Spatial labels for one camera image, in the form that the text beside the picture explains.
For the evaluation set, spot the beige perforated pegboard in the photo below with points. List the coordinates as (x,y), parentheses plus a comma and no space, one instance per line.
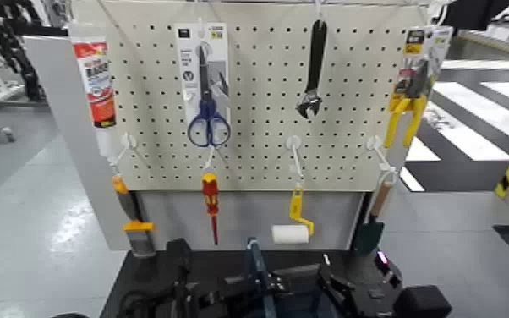
(259,89)

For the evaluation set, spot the grey orange scraper tool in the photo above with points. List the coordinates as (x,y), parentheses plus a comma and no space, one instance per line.
(132,208)

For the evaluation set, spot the black adjustable wrench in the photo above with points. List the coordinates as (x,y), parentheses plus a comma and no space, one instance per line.
(316,57)

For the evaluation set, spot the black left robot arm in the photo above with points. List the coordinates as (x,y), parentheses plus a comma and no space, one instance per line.
(148,302)

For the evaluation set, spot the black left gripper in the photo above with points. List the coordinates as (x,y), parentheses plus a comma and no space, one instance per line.
(205,302)

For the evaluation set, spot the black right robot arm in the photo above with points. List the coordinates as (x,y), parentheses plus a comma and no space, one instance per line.
(421,304)

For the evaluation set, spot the red yellow screwdriver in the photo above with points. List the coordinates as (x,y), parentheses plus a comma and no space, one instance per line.
(210,191)

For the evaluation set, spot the white scissors package card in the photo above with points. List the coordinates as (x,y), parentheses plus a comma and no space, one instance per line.
(183,57)

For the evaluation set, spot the white plastic pegboard hook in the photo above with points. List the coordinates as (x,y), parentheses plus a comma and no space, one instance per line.
(128,140)
(200,31)
(210,160)
(293,143)
(374,143)
(319,9)

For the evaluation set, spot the yellow black pliers package card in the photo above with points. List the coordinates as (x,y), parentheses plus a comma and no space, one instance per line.
(414,40)

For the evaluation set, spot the grey backing panel stand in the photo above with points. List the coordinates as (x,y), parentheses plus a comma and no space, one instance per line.
(59,111)

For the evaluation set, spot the blue plastic crate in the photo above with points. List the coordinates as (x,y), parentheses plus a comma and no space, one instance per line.
(257,263)

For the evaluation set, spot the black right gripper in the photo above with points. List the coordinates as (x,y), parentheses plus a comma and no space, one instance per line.
(379,284)

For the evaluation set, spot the white red sealant tube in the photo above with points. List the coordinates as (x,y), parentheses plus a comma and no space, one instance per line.
(97,84)

